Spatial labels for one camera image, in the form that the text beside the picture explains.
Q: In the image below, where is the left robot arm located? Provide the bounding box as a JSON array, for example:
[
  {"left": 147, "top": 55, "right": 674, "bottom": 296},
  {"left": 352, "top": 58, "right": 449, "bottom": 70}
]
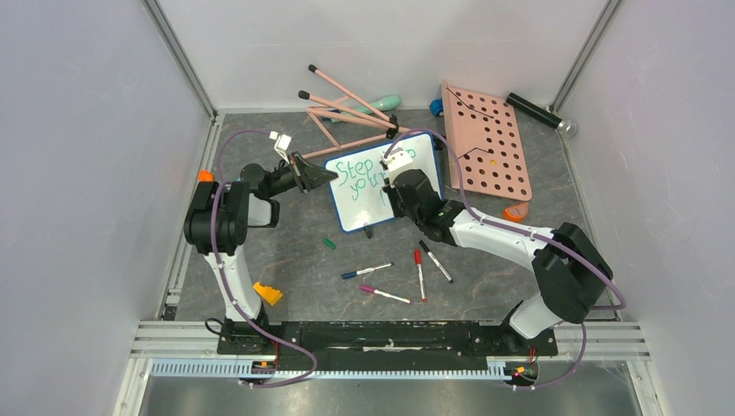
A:
[{"left": 183, "top": 152, "right": 338, "bottom": 354}]

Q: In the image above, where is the black whiteboard marker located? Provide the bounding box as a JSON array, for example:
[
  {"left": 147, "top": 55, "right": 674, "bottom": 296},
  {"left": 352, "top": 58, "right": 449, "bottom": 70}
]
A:
[{"left": 419, "top": 240, "right": 454, "bottom": 284}]

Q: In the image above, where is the blue toy car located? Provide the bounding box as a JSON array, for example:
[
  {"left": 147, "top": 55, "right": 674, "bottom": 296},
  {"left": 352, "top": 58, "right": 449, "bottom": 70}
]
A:
[{"left": 429, "top": 99, "right": 444, "bottom": 118}]

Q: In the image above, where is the red whiteboard marker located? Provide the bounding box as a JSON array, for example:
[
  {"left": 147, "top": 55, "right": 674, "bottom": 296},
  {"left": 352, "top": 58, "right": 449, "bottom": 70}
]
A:
[{"left": 413, "top": 249, "right": 427, "bottom": 302}]

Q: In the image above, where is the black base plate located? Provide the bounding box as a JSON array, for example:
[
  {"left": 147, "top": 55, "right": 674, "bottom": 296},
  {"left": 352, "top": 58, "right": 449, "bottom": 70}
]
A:
[{"left": 217, "top": 320, "right": 558, "bottom": 372}]

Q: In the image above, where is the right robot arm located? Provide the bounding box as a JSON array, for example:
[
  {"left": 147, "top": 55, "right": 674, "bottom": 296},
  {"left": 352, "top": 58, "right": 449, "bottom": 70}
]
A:
[{"left": 383, "top": 169, "right": 613, "bottom": 354}]

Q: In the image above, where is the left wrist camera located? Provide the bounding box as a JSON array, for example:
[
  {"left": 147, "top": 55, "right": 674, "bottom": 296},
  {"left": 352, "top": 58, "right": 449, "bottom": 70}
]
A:
[{"left": 269, "top": 131, "right": 292, "bottom": 164}]

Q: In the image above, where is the orange clip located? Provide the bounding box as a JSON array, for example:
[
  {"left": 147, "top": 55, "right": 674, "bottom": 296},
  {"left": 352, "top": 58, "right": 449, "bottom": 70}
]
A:
[{"left": 198, "top": 170, "right": 215, "bottom": 183}]

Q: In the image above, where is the orange tape roll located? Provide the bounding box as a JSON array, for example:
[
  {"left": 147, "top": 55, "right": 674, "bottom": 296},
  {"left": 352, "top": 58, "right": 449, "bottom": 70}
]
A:
[{"left": 503, "top": 202, "right": 530, "bottom": 223}]

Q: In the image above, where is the pink whiteboard marker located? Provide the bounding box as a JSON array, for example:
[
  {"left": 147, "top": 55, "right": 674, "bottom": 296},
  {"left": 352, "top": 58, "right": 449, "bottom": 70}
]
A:
[{"left": 359, "top": 284, "right": 413, "bottom": 304}]

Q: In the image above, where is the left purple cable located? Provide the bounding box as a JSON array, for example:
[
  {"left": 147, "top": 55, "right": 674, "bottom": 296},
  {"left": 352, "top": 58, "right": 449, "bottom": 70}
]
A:
[{"left": 209, "top": 129, "right": 318, "bottom": 390}]

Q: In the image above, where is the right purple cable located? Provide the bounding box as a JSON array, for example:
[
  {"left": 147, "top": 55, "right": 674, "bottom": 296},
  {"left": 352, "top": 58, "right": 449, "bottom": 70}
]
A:
[{"left": 382, "top": 128, "right": 628, "bottom": 392}]

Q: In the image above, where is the pink perforated board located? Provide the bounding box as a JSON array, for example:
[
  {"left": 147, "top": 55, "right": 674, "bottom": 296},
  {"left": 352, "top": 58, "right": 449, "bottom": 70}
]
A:
[{"left": 440, "top": 81, "right": 532, "bottom": 202}]

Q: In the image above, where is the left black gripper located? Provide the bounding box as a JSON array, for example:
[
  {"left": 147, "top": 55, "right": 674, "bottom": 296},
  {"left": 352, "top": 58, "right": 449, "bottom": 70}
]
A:
[{"left": 264, "top": 151, "right": 337, "bottom": 198}]

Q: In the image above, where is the purple cable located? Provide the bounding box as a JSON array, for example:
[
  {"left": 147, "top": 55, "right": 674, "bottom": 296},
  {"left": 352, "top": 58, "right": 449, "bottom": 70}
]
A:
[
  {"left": 382, "top": 128, "right": 628, "bottom": 392},
  {"left": 209, "top": 129, "right": 318, "bottom": 390}
]

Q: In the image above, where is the mint green bottle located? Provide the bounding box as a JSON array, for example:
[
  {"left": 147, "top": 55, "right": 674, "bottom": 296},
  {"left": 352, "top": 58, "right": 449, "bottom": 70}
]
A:
[{"left": 322, "top": 95, "right": 401, "bottom": 123}]

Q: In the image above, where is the black flashlight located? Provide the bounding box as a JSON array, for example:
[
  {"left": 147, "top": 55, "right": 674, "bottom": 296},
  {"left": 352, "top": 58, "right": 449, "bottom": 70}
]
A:
[{"left": 506, "top": 93, "right": 577, "bottom": 138}]

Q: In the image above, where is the pink folding tripod stand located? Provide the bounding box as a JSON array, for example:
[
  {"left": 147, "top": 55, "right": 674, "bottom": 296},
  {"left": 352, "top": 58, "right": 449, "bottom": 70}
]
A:
[{"left": 297, "top": 63, "right": 429, "bottom": 159}]

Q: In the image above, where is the blue whiteboard marker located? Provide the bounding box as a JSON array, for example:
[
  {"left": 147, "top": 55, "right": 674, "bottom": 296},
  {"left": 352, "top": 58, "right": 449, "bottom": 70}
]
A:
[{"left": 340, "top": 262, "right": 394, "bottom": 280}]

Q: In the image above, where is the yellow plastic wedge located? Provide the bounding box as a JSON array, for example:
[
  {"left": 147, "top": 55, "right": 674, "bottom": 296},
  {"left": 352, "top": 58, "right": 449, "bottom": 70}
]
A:
[{"left": 253, "top": 282, "right": 283, "bottom": 306}]

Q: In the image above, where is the green marker cap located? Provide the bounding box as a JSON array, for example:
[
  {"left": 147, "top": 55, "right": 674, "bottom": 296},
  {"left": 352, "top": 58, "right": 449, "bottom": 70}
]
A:
[{"left": 322, "top": 238, "right": 336, "bottom": 250}]

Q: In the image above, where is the blue framed whiteboard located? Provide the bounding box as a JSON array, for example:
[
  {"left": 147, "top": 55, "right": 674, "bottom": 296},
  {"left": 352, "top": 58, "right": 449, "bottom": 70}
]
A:
[{"left": 324, "top": 133, "right": 443, "bottom": 233}]

